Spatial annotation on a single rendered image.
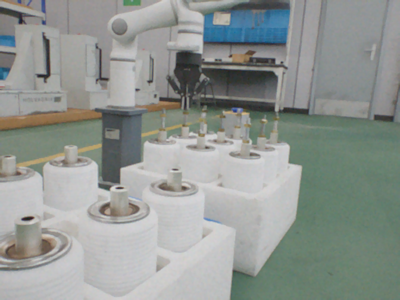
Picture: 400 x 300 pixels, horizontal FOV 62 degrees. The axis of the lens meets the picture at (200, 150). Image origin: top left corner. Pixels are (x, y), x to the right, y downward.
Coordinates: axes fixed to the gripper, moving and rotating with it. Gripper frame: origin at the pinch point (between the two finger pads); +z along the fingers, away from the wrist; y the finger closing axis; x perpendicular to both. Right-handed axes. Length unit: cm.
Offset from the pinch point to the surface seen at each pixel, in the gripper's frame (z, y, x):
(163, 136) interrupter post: 8.2, 2.1, 12.2
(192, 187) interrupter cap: 10, -15, 47
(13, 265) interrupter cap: 10, -7, 74
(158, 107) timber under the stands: 30, 136, -336
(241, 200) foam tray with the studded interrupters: 18.3, -21.0, 25.6
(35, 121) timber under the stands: 32, 158, -127
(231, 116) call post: 5.1, -10.1, -23.8
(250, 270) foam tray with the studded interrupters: 33.7, -24.3, 26.5
